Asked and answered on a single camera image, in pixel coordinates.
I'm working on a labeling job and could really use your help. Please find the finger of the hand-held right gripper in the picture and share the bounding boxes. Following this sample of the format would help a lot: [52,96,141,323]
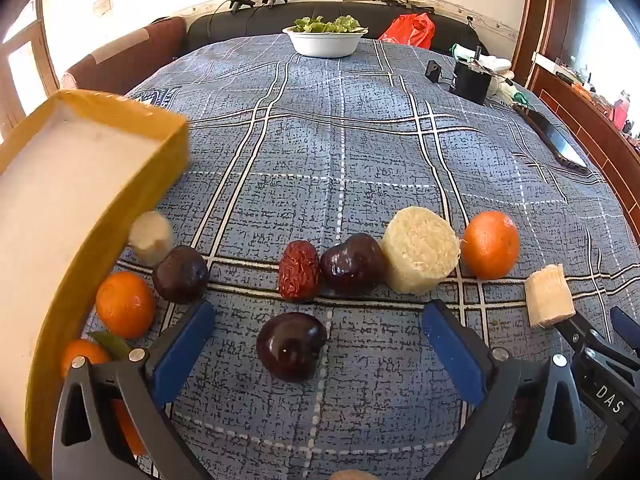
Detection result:
[610,306,640,348]
[552,312,608,361]

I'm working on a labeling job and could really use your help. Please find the red plastic bag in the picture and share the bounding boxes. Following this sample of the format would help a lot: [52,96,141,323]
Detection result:
[378,12,436,51]

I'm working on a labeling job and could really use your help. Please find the yellow cardboard box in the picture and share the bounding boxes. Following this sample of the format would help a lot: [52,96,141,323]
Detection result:
[0,89,191,476]

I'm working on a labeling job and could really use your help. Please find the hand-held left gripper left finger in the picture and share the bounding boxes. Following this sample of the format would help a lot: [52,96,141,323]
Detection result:
[52,300,216,480]

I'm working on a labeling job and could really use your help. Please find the blue plaid tablecloth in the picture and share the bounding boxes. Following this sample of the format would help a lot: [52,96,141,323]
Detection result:
[82,34,640,480]

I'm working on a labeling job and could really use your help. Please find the pink bottle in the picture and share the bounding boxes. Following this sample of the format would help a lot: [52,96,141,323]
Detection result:
[612,91,631,128]

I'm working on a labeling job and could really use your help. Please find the black smartphone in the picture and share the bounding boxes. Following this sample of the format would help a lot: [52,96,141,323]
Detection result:
[515,106,590,177]

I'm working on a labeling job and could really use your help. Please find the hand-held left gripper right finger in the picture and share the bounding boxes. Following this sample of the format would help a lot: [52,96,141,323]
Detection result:
[421,299,586,480]

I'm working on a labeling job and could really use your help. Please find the black sofa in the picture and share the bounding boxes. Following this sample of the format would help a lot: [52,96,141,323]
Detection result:
[185,2,488,56]

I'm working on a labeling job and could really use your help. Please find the white bowl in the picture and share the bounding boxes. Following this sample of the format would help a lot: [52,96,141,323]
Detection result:
[282,26,369,58]

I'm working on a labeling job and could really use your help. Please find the red date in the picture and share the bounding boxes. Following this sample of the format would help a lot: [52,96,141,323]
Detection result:
[278,240,321,303]

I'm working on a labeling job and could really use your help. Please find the black cup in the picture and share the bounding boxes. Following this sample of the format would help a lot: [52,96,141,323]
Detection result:
[450,57,496,106]

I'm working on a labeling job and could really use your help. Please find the wooden door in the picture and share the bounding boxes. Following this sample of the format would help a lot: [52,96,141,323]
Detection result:
[0,0,61,136]

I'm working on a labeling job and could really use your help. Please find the orange with green leaf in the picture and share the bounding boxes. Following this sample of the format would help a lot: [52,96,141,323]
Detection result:
[61,331,133,378]

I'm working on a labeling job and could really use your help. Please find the green lettuce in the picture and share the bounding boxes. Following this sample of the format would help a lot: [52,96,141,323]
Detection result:
[292,16,362,34]

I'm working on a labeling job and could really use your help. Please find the wooden cabinet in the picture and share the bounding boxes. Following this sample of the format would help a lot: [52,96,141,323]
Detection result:
[512,0,640,246]

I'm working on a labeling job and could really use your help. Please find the white green glove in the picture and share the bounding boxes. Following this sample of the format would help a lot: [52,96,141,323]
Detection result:
[448,44,513,73]

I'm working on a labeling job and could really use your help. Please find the brown armchair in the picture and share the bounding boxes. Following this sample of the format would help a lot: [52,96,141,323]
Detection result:
[60,16,187,96]

